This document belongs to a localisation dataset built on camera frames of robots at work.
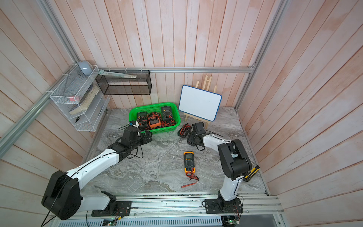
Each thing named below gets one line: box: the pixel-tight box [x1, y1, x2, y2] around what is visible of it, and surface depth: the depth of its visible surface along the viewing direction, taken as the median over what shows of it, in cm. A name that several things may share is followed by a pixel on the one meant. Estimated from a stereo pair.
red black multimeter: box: [164, 120, 177, 127], surface depth 103 cm
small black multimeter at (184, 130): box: [177, 122, 192, 139], surface depth 106 cm
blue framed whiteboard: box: [178, 85, 223, 122], surface depth 102 cm
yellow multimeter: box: [181, 151, 200, 188], surface depth 88 cm
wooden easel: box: [183, 74, 217, 130], surface depth 97 cm
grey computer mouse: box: [77, 60, 94, 77], surface depth 85 cm
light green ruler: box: [98, 69, 138, 79], surface depth 92 cm
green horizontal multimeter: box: [160, 105, 173, 123], surface depth 109 cm
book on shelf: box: [69, 83, 100, 115], surface depth 83 cm
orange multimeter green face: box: [147, 115, 162, 129], surface depth 102 cm
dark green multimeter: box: [136, 111, 148, 131], surface depth 107 cm
